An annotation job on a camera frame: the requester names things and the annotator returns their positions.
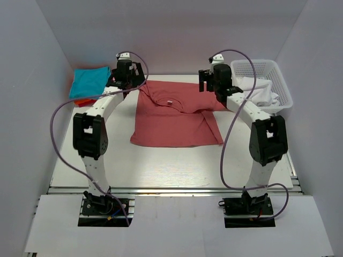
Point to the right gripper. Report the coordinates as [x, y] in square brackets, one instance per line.
[206, 76]

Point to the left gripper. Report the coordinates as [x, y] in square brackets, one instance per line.
[140, 76]

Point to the salmon pink t-shirt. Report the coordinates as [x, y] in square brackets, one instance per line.
[176, 114]

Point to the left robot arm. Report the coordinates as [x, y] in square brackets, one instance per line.
[90, 137]

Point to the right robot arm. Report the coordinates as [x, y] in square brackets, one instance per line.
[268, 137]

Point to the folded red t-shirt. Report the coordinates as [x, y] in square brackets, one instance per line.
[112, 77]

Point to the folded teal t-shirt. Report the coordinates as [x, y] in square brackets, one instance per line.
[89, 82]

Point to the folded orange t-shirt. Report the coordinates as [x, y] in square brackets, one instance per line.
[84, 102]

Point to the white t-shirt in basket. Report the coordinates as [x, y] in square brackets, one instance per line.
[262, 95]

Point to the white plastic basket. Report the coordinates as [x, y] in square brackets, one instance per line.
[268, 70]

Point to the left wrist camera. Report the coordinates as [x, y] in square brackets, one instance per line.
[123, 56]

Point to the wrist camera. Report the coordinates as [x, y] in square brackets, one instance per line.
[216, 59]
[123, 56]

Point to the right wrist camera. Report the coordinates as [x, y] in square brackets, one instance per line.
[216, 59]

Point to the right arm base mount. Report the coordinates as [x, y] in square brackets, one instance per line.
[248, 212]

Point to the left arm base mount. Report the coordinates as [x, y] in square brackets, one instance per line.
[104, 211]

